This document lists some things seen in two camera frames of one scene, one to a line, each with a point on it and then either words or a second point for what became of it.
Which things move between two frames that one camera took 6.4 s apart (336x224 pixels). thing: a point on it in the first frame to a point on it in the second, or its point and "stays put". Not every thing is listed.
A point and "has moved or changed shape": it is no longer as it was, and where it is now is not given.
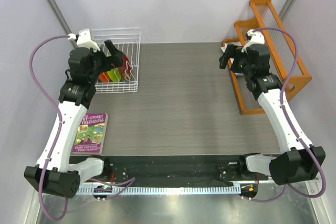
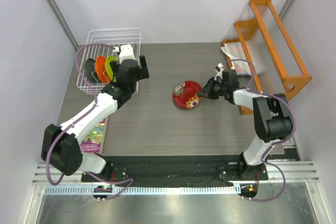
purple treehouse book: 90,136 stays put
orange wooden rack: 265,18 stays put
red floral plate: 126,68 has moved or changed shape
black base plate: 174,170 stays put
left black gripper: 115,60 to 142,73
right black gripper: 232,51 to 207,91
